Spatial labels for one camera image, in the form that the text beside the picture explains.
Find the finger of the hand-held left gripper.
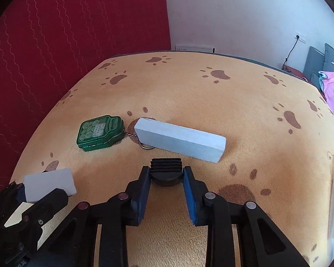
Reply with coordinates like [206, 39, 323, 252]
[0, 182, 27, 218]
[22, 188, 69, 251]

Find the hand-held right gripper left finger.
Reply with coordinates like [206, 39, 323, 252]
[40, 165, 151, 267]

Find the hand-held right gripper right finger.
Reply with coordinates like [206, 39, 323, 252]
[183, 166, 310, 267]

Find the white box with striped edge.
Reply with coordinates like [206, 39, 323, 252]
[24, 168, 77, 203]

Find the black ribbed round object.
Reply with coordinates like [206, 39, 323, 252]
[150, 158, 183, 187]

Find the long white block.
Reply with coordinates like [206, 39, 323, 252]
[134, 117, 227, 163]

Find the green jar-shaped tin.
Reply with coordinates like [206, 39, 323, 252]
[76, 115, 125, 152]

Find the yellow paw-print blanket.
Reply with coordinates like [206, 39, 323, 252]
[8, 51, 334, 267]

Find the red curtain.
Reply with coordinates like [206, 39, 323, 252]
[0, 0, 171, 178]

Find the dark red cloth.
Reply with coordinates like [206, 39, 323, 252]
[282, 65, 308, 80]

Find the grey padded headboard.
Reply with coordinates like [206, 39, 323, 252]
[304, 43, 334, 89]

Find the silver keyring with chain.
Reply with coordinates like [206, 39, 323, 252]
[122, 129, 154, 150]

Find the black power cable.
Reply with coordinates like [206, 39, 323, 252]
[283, 37, 299, 69]

